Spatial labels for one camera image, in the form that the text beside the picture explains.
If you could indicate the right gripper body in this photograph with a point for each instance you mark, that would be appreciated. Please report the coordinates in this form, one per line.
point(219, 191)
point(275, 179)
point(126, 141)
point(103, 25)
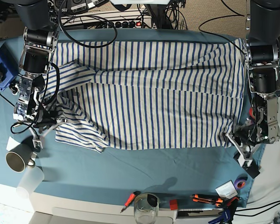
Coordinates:
point(29, 109)

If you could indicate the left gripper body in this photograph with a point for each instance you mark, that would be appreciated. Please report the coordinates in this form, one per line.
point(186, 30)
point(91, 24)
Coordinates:
point(264, 128)

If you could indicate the blue white striped T-shirt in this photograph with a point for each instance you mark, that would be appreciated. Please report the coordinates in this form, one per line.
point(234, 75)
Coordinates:
point(147, 95)

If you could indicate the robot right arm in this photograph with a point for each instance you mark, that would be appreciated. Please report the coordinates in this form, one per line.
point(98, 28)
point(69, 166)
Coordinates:
point(40, 82)

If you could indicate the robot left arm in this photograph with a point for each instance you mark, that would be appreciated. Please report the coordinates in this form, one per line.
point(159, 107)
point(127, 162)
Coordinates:
point(262, 64)

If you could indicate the white black small clip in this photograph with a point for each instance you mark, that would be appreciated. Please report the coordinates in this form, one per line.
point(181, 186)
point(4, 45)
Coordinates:
point(14, 88)

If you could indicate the thin metal rod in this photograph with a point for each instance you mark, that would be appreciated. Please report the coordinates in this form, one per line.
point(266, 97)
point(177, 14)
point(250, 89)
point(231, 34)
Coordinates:
point(8, 101)

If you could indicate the white paper slip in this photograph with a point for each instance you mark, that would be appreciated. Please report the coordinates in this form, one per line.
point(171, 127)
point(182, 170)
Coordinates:
point(11, 144)

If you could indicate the black remote control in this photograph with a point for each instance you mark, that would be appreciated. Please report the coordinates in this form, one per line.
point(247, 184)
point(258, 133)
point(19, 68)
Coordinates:
point(253, 170)

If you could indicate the teal table cloth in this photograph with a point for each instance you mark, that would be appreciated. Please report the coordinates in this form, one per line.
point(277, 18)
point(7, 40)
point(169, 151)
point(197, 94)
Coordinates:
point(111, 176)

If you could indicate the purple tape roll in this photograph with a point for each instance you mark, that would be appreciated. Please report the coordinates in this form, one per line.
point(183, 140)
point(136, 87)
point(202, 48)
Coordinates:
point(240, 183)

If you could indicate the blue clamp block black knob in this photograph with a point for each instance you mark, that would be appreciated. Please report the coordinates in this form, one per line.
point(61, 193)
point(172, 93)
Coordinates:
point(8, 67)

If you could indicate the translucent plastic cup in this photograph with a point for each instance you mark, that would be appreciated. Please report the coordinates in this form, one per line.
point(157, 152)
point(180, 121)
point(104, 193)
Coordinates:
point(29, 182)

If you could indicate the white small card box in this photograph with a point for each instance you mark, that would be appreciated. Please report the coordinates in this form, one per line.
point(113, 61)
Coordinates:
point(227, 190)

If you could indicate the orange black utility knife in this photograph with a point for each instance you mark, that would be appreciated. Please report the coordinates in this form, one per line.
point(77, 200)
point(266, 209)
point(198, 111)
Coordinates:
point(213, 200)

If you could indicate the blue black spring clamp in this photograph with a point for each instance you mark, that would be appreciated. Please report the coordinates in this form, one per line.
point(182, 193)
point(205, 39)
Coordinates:
point(227, 215)

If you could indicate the red cube block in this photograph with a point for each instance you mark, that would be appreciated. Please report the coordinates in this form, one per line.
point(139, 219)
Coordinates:
point(173, 204)

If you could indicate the clear wine glass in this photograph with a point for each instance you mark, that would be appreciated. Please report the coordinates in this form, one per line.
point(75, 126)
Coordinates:
point(146, 208)

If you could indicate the black power strip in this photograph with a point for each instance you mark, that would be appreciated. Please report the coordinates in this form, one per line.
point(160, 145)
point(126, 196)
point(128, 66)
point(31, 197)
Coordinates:
point(128, 24)

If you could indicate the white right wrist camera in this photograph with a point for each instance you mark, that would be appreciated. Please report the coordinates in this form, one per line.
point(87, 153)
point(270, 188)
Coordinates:
point(38, 139)

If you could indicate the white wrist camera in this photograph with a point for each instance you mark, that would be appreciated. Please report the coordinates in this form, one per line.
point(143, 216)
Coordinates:
point(38, 139)
point(245, 152)

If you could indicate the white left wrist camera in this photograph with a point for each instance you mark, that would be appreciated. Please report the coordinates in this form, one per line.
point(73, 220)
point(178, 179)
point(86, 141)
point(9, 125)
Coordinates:
point(245, 152)

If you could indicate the red handled screwdriver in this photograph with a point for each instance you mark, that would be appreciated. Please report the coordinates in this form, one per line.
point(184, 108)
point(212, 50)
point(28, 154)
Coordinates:
point(130, 200)

